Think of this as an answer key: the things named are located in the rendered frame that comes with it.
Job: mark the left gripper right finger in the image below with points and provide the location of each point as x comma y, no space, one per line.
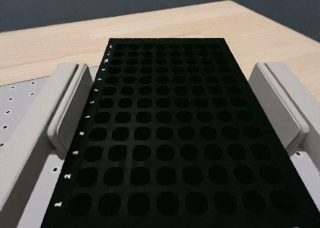
290,107

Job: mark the black well plate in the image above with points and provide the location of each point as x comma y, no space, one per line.
154,104

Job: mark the grey perforated base plate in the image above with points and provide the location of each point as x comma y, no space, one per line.
15,100

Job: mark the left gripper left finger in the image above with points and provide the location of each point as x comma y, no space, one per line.
47,128

